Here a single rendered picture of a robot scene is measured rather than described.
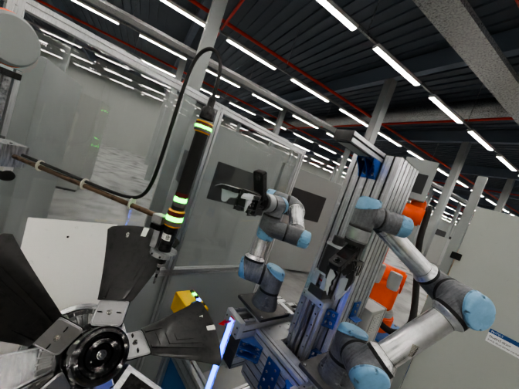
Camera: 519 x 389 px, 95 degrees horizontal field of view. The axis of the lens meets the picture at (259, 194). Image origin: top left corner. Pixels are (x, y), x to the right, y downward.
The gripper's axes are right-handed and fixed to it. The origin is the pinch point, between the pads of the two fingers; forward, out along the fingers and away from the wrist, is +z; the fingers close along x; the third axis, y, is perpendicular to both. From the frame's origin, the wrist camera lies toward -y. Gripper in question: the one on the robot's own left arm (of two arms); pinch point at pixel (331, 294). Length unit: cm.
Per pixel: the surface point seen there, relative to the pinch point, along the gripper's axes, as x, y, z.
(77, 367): 19, -65, 22
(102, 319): 31, -59, 20
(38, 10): 96, -87, -60
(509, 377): -56, 128, 31
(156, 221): 27, -54, -10
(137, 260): 38, -52, 6
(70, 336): 27, -65, 20
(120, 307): 30, -55, 16
